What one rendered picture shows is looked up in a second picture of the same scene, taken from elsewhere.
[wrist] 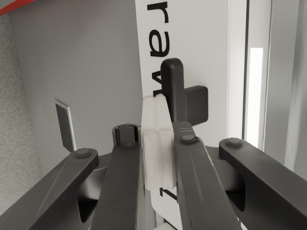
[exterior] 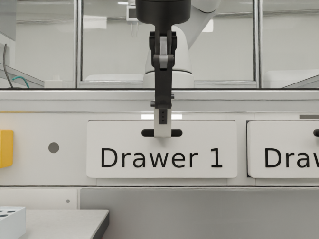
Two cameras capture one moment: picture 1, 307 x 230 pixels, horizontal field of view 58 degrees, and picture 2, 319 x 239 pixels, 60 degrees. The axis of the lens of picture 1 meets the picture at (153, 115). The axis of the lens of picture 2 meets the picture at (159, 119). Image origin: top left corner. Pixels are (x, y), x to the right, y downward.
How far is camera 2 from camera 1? 0.42 m
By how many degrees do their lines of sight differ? 60
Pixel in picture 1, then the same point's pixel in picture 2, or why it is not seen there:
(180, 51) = (142, 145)
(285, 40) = (139, 106)
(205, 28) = (133, 131)
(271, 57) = (144, 110)
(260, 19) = (132, 116)
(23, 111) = not seen: outside the picture
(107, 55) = (149, 230)
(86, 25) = not seen: outside the picture
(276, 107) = not seen: hidden behind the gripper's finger
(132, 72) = (157, 199)
